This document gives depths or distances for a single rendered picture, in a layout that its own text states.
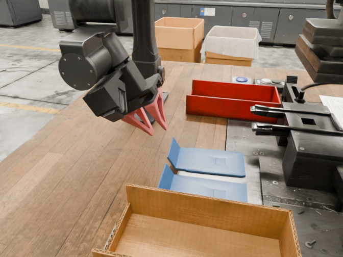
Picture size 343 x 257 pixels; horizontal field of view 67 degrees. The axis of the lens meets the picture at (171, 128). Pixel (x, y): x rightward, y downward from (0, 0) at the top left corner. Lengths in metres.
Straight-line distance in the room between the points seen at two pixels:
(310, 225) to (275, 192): 0.08
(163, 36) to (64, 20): 3.73
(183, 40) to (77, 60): 2.43
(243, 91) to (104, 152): 0.45
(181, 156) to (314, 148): 0.25
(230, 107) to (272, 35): 4.40
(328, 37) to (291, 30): 4.60
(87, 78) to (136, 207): 0.22
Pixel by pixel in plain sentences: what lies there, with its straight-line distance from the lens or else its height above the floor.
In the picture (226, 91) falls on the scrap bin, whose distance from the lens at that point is 0.83.
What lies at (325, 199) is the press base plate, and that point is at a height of 0.90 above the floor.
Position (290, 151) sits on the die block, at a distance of 0.56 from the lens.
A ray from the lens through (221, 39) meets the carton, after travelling 2.78.
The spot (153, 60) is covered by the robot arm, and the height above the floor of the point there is 1.06.
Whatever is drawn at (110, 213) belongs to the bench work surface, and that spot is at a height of 0.90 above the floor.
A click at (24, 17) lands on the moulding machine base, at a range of 7.42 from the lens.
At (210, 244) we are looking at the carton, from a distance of 0.44.
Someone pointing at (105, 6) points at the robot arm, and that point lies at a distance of 0.43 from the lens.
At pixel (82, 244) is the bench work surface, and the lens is 0.46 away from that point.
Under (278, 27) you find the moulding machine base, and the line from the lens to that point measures 5.07.
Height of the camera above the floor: 1.27
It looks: 32 degrees down
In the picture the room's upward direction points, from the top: straight up
